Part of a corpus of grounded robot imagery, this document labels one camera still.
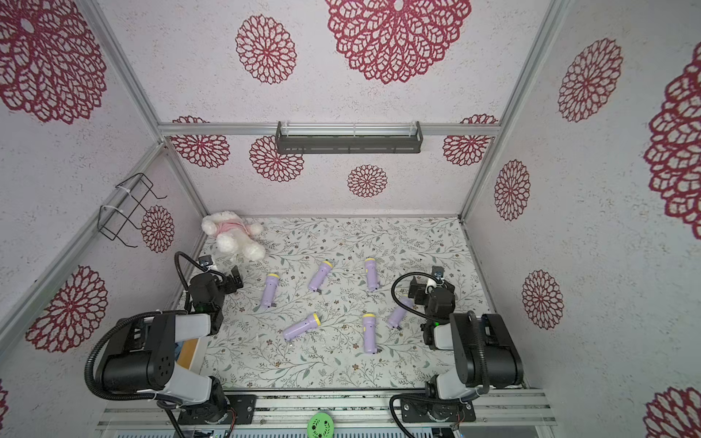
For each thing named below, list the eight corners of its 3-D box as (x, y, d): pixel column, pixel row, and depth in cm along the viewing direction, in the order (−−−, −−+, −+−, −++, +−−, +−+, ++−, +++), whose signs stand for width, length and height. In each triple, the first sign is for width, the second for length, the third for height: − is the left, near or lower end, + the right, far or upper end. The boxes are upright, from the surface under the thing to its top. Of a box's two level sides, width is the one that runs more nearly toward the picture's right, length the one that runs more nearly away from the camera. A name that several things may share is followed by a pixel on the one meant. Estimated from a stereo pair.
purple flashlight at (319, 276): (309, 289, 100) (308, 284, 98) (322, 264, 108) (321, 259, 105) (320, 293, 99) (319, 288, 97) (332, 267, 107) (332, 262, 104)
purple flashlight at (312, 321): (286, 343, 88) (284, 339, 85) (282, 333, 90) (280, 329, 87) (322, 324, 92) (321, 320, 89) (317, 315, 94) (316, 311, 91)
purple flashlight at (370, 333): (363, 353, 86) (364, 349, 83) (362, 318, 93) (363, 313, 90) (376, 353, 86) (377, 349, 83) (374, 318, 93) (375, 313, 90)
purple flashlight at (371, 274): (368, 291, 100) (369, 287, 97) (364, 263, 108) (364, 257, 105) (379, 291, 100) (380, 286, 97) (374, 262, 108) (375, 257, 105)
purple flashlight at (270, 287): (262, 308, 95) (259, 303, 93) (269, 278, 103) (266, 273, 100) (273, 308, 95) (270, 303, 93) (278, 278, 103) (276, 273, 100)
